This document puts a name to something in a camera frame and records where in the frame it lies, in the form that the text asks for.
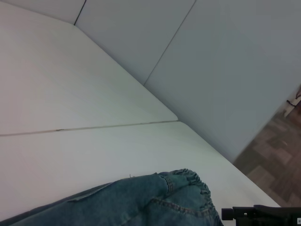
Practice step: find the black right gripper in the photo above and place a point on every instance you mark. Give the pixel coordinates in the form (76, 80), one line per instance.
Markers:
(277, 216)

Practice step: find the blue denim shorts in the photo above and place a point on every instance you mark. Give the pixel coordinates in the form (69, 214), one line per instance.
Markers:
(141, 202)

